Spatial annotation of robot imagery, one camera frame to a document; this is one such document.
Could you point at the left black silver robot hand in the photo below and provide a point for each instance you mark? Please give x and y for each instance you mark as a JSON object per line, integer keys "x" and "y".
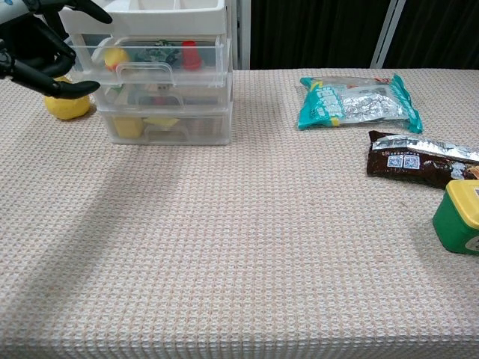
{"x": 33, "y": 71}

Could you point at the clear plastic drawer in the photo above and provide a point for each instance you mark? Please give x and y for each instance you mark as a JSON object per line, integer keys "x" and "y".
{"x": 206, "y": 129}
{"x": 149, "y": 76}
{"x": 202, "y": 97}

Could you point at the small green candy packet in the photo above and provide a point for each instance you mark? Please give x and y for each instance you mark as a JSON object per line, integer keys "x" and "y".
{"x": 157, "y": 54}

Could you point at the white plastic drawer unit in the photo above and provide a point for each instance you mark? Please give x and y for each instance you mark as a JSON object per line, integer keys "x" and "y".
{"x": 187, "y": 18}

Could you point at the yellow pear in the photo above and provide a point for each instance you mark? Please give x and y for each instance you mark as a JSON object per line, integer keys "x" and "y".
{"x": 67, "y": 106}

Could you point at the yellow rubber duck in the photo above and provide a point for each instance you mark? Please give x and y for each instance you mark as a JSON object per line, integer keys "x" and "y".
{"x": 116, "y": 58}

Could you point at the yellow plastic block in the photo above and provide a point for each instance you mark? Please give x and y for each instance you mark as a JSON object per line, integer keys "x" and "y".
{"x": 128, "y": 128}

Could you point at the flat yellow piece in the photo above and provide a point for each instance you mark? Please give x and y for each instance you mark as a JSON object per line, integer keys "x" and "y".
{"x": 161, "y": 122}

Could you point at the red capped small bottle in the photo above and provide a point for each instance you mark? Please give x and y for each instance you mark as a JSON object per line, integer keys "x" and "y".
{"x": 191, "y": 56}

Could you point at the beige waffle tablecloth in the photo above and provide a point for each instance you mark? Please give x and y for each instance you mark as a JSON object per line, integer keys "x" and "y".
{"x": 224, "y": 243}

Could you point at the black curtain panel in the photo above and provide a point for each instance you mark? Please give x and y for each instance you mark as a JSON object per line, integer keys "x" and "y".
{"x": 438, "y": 33}
{"x": 318, "y": 33}

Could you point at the teal silver snack bag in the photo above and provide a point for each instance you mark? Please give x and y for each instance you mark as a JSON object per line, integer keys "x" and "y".
{"x": 355, "y": 104}

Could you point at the brown snack bag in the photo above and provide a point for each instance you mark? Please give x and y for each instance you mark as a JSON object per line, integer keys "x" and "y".
{"x": 415, "y": 164}

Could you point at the green tub yellow lid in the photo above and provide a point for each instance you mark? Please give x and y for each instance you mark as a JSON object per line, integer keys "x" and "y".
{"x": 458, "y": 220}

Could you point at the white frame post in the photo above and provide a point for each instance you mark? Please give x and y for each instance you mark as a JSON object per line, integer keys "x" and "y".
{"x": 387, "y": 33}
{"x": 239, "y": 33}

